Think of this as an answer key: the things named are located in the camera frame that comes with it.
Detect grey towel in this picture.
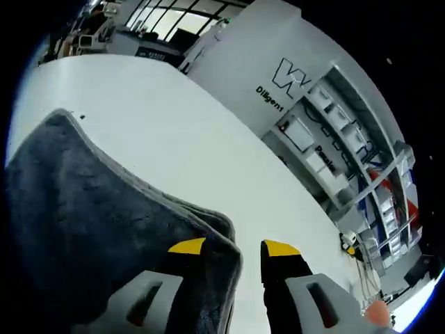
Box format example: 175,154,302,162
5,108,244,334

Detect white boxy device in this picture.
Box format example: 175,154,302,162
76,33,95,56

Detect white shelf unit with bins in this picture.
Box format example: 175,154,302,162
264,62,424,279

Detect person's right hand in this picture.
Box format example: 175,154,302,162
364,300,391,328

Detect red and blue banner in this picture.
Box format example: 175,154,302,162
357,166,420,232

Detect white device with yellow part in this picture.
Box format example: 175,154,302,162
339,232,358,257

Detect window wall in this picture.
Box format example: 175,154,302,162
124,0,241,40

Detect bundle of white cables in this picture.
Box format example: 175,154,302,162
356,243,385,314

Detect dark counter cabinet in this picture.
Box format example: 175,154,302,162
113,31,184,64

